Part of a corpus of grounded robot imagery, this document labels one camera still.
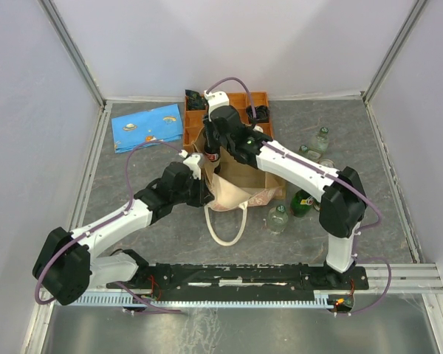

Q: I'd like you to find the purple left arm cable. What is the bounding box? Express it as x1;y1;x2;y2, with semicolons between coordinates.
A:
34;141;191;315

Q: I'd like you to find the dark green yellow-label bottle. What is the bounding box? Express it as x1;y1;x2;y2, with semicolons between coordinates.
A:
290;190;314;218

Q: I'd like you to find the light blue cable duct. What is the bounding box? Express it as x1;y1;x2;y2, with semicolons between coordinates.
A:
73;289;337;308

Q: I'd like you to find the dark patterned packet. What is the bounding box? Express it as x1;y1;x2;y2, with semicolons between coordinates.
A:
185;89;206;111

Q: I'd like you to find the clear glass bottle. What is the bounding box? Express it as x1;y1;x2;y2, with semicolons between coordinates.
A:
310;127;329;155
298;145;321;162
267;204;289;234

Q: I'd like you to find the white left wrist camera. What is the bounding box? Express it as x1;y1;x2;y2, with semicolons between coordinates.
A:
178;150;205;180

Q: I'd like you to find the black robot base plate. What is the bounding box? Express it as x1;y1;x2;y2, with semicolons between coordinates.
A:
123;263;369;304

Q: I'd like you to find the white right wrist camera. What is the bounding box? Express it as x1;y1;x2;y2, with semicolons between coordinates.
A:
204;90;230;115

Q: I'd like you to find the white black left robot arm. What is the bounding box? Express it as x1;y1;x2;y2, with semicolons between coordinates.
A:
32;154;214;305

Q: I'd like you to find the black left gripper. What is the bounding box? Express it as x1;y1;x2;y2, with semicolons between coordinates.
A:
172;172;214;207

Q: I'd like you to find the orange wooden compartment tray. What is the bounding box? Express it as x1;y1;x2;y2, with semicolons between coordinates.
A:
183;92;274;150

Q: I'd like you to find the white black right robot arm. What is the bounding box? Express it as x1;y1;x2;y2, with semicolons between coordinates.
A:
203;105;366;288

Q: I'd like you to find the red cap cola bottle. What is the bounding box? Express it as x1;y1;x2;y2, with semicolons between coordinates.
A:
204;129;221;174

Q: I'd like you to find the black cable bundle right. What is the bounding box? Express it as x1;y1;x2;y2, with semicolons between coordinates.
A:
244;105;272;122

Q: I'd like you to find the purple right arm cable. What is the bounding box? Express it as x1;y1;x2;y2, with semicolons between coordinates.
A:
205;76;394;315

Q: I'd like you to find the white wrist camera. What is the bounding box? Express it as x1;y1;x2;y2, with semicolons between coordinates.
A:
204;90;230;115
178;150;205;180

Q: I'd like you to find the blue patterned cloth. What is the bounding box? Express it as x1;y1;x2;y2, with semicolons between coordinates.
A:
111;104;183;153

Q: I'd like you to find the red beverage can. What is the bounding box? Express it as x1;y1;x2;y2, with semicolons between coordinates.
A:
318;159;334;168

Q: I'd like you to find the clear glass bottle front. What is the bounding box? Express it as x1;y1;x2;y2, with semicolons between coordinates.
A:
298;145;321;162

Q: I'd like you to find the burlap canvas tote bag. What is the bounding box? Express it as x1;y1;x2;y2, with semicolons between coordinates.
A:
192;130;286;247

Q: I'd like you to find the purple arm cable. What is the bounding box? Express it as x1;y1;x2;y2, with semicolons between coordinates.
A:
205;76;394;315
34;141;191;315

